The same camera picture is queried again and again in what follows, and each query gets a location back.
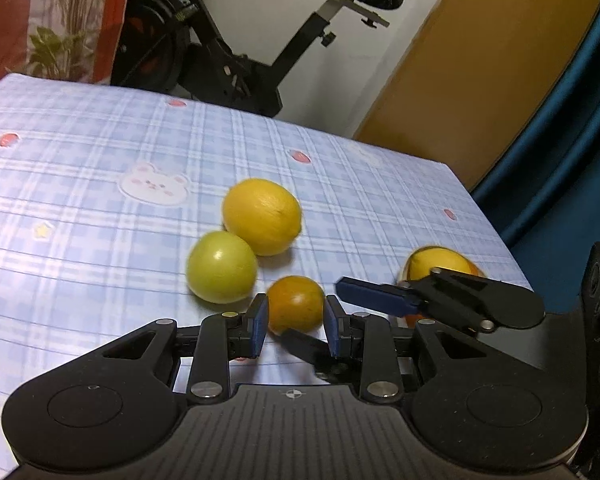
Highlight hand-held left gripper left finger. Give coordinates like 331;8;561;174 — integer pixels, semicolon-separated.
102;294;270;402

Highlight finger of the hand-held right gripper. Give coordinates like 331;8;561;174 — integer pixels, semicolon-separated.
336;267;501;333
280;328;353;383

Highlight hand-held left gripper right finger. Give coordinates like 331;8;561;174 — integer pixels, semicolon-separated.
325;295;486;402

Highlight yellowish orange citrus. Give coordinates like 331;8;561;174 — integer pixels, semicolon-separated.
267;276;326;336

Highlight large yellow lemon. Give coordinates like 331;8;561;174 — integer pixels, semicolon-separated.
404;246;473;286
222;178;303;257

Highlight green apple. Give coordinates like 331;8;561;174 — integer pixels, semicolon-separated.
186;231;258;305

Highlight blue curtain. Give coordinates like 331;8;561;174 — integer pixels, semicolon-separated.
470;0;600;311

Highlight blue plaid tablecloth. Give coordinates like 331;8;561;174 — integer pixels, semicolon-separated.
0;74;536;480

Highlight brown wooden board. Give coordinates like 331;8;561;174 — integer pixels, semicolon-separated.
352;0;600;191

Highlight black exercise bike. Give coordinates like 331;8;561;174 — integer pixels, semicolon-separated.
111;0;405;118

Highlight red printed plant curtain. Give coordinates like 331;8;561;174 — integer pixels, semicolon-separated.
0;0;136;96

